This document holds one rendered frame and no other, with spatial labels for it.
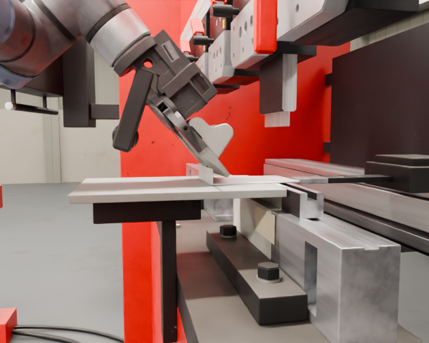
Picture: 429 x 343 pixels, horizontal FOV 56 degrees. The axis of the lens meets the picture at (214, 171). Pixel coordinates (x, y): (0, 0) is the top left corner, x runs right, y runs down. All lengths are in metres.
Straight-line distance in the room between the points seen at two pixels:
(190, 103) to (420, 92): 0.72
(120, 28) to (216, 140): 0.19
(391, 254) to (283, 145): 1.15
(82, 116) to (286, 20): 1.58
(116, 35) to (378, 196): 0.52
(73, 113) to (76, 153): 7.58
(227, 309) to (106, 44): 0.36
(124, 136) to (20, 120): 9.12
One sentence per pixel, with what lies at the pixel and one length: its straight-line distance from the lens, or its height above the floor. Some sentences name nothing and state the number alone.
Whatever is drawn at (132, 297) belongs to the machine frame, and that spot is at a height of 0.49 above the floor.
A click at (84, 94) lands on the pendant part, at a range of 1.97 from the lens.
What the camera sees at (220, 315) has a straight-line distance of 0.46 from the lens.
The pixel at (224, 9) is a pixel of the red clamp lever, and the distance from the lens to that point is 0.65.
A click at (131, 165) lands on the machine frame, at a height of 0.96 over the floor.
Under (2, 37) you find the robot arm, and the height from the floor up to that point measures 1.16.
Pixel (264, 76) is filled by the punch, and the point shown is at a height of 1.16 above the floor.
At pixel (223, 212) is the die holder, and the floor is 0.89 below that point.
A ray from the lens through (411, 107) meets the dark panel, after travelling 1.17.
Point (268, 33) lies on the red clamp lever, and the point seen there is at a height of 1.17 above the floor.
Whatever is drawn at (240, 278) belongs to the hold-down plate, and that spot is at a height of 0.90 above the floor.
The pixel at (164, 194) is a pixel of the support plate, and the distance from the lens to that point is 0.48.
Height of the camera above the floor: 1.07
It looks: 5 degrees down
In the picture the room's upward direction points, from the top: straight up
